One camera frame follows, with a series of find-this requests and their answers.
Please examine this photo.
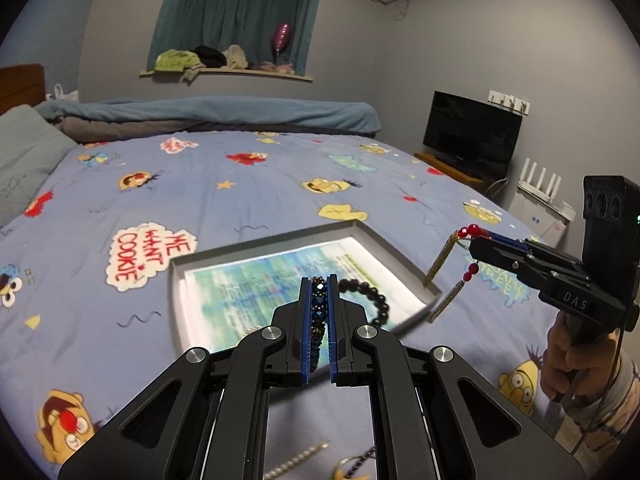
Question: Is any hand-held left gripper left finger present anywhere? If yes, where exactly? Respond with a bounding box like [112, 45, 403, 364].
[57, 276, 314, 480]

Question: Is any pink balloon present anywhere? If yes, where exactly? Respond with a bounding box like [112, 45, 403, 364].
[271, 23, 292, 64]

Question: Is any white router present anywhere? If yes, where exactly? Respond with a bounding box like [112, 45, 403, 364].
[516, 157, 577, 221]

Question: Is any white cabinet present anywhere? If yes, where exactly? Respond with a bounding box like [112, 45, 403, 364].
[509, 187, 572, 257]

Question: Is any blue duvet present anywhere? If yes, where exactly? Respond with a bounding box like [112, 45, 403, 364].
[34, 96, 382, 137]

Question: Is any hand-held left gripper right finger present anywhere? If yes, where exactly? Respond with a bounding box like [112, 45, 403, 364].
[327, 274, 586, 480]

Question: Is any blue crystal bead bracelet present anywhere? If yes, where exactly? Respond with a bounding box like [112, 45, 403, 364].
[307, 276, 332, 373]

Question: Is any grey cardboard tray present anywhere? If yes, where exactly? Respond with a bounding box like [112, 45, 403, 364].
[170, 218, 444, 356]

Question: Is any grey blanket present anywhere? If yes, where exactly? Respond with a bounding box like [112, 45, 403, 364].
[59, 116, 211, 144]

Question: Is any printed paper sheet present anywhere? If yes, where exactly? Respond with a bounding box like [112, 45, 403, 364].
[184, 240, 432, 353]

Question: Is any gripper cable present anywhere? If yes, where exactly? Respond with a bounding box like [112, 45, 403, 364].
[574, 330, 627, 455]

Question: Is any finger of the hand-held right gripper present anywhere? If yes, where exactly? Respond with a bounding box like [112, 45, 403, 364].
[469, 236, 591, 295]
[481, 230, 587, 275]

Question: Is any black television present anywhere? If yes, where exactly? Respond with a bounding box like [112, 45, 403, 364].
[422, 90, 523, 177]

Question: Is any cartoon printed blue bedsheet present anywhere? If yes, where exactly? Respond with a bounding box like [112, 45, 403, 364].
[0, 130, 640, 480]

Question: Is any teal curtain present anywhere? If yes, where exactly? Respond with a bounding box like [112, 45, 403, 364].
[147, 0, 328, 72]

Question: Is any wooden headboard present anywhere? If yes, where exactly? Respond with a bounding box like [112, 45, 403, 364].
[0, 63, 47, 117]

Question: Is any window sill board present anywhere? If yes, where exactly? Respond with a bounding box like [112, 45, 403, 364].
[139, 66, 314, 84]

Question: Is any black cloth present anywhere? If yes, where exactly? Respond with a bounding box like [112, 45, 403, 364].
[194, 45, 229, 69]

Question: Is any red bead gold tassel ornament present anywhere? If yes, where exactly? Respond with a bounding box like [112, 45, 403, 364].
[422, 226, 490, 324]

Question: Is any grey pillow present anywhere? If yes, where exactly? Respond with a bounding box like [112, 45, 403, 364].
[0, 104, 79, 229]

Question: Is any person's right hand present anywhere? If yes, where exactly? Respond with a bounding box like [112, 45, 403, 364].
[540, 312, 623, 403]

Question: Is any beige cloth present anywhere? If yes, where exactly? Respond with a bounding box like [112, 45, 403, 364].
[224, 44, 249, 70]

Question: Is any person's right forearm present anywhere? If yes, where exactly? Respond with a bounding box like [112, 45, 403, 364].
[549, 355, 640, 461]

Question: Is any pearl bracelet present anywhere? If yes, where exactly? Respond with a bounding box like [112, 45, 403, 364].
[263, 441, 331, 480]

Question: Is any white wall hook rail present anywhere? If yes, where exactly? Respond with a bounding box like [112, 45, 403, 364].
[487, 89, 532, 114]

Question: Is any green cloth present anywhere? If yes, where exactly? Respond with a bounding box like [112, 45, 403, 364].
[154, 49, 202, 74]

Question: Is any wooden television stand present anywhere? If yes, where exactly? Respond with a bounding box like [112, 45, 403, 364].
[413, 152, 496, 194]

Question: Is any small black bead bracelet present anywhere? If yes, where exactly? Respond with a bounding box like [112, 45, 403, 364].
[336, 278, 392, 332]

